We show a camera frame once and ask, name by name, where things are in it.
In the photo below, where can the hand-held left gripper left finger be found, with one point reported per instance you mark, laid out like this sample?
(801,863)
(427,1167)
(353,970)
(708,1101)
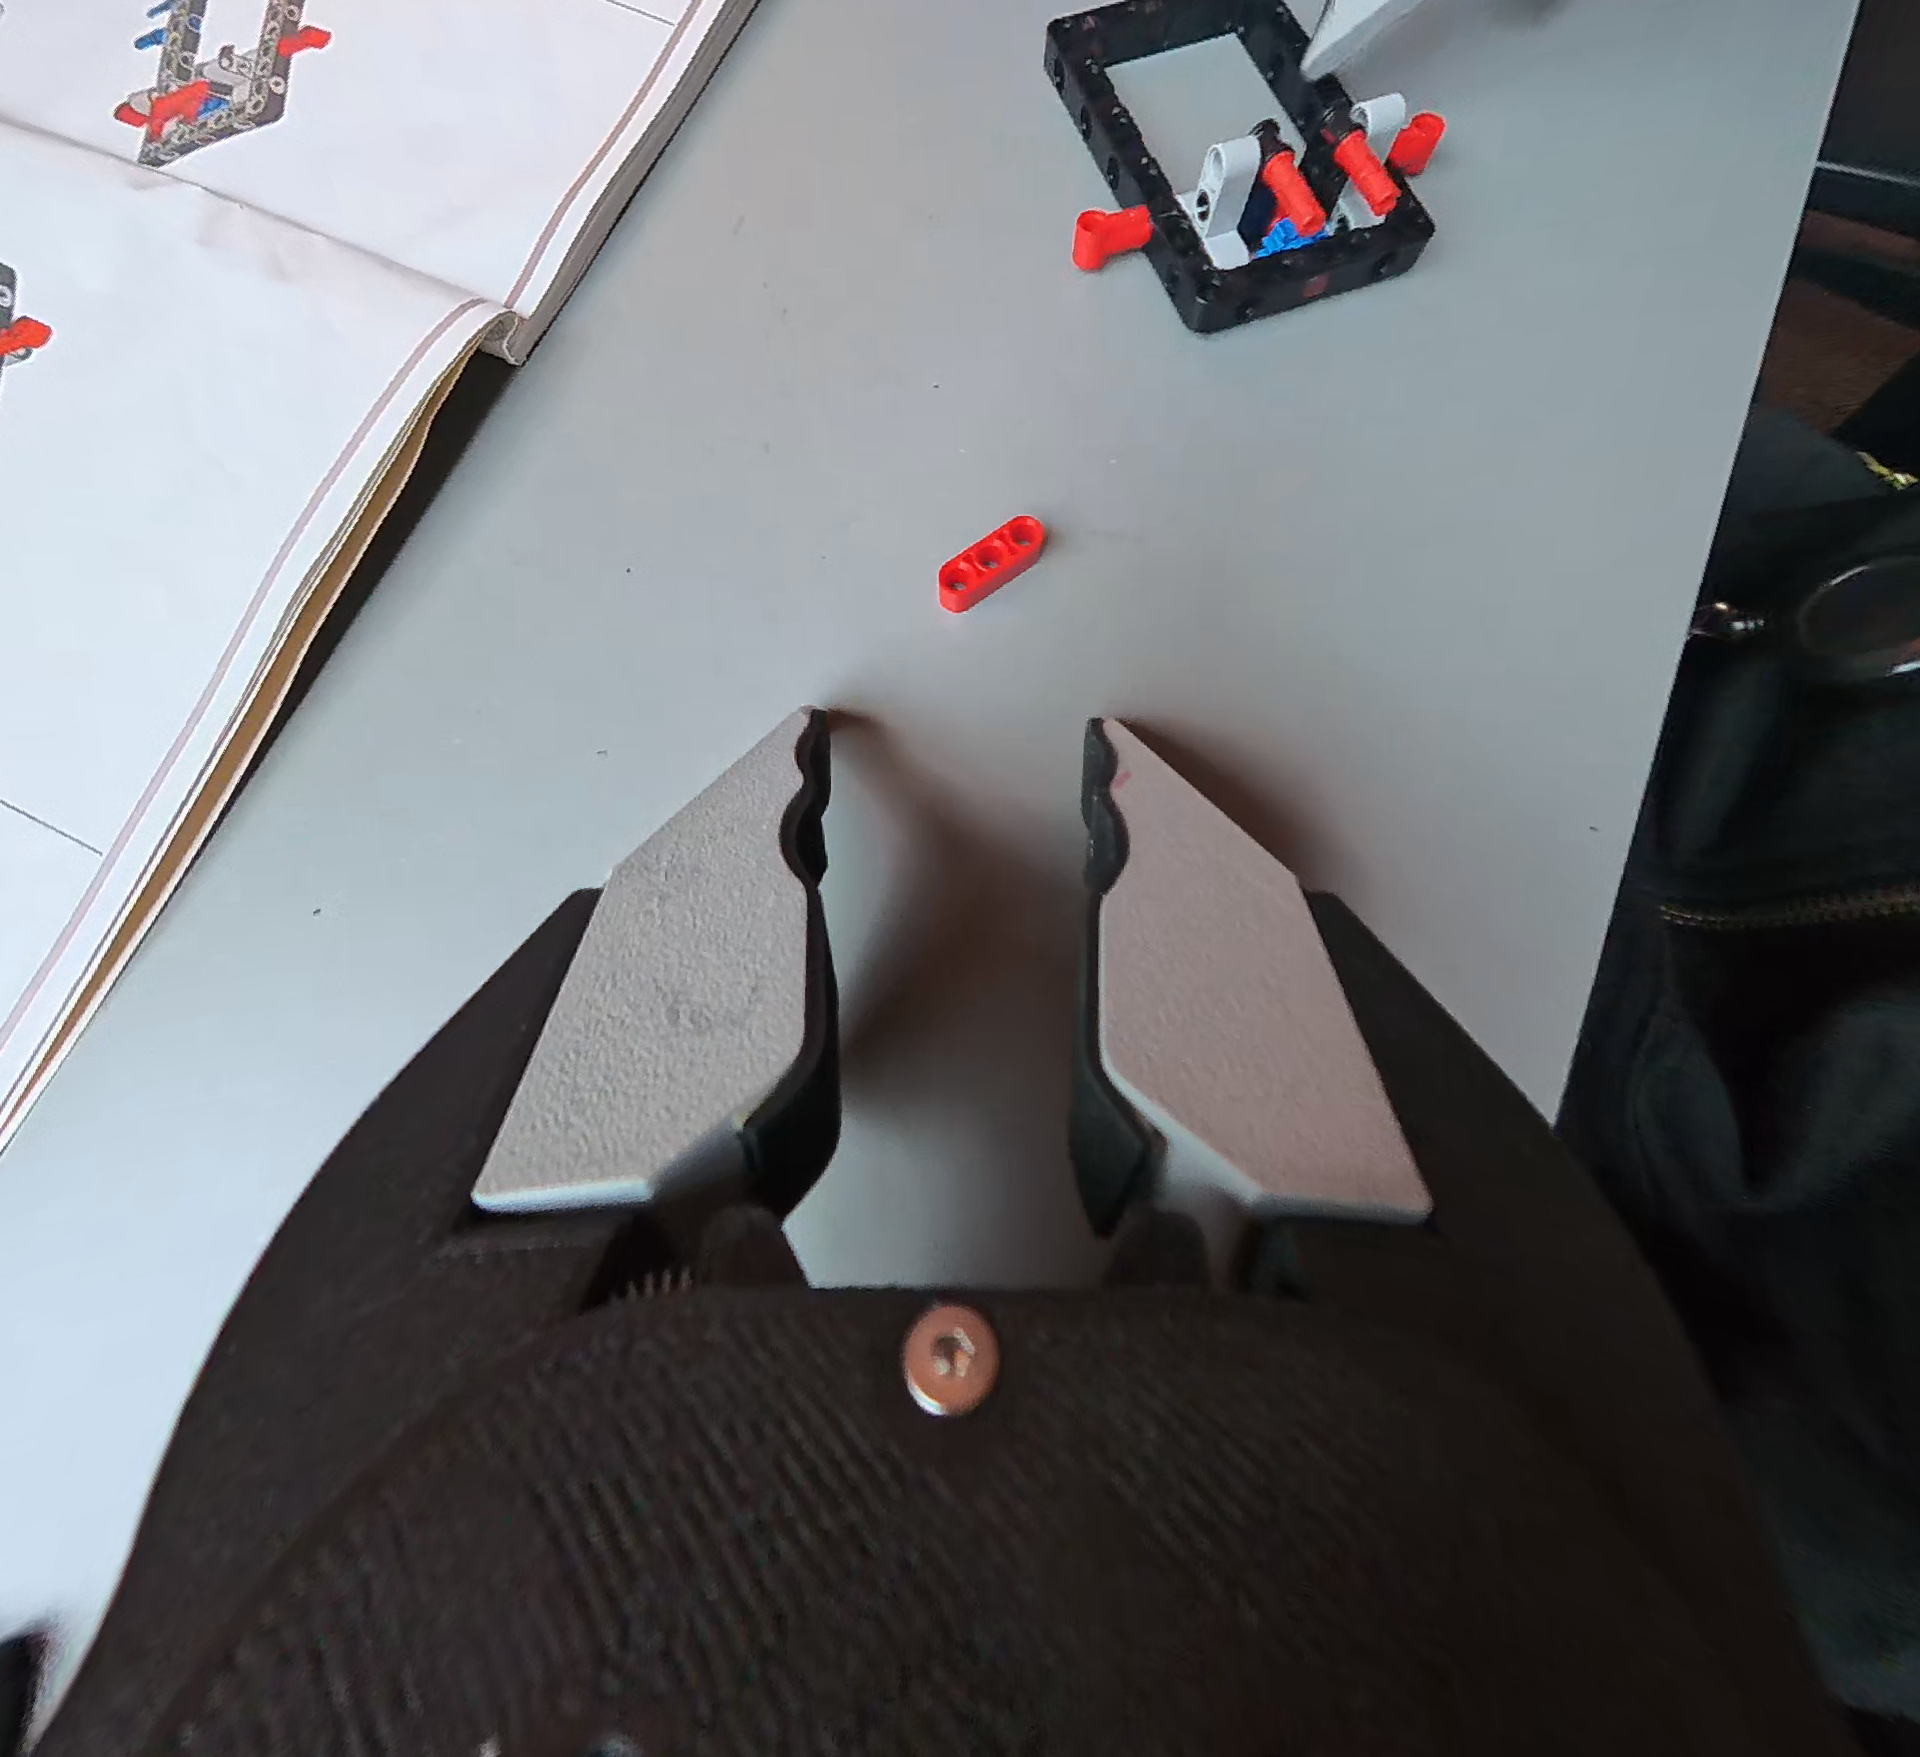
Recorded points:
(674,1008)

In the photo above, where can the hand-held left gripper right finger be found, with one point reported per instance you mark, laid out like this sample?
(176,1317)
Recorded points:
(1244,1023)

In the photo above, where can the black lego frame assembly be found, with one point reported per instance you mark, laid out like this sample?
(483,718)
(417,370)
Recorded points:
(1102,124)

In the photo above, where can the thin red three-hole lego beam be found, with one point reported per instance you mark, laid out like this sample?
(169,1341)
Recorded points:
(992,565)

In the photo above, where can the lego instruction booklet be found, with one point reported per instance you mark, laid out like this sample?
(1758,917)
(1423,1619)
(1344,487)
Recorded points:
(300,287)

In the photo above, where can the person's black jacket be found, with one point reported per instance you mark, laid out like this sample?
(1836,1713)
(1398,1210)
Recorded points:
(1725,1037)

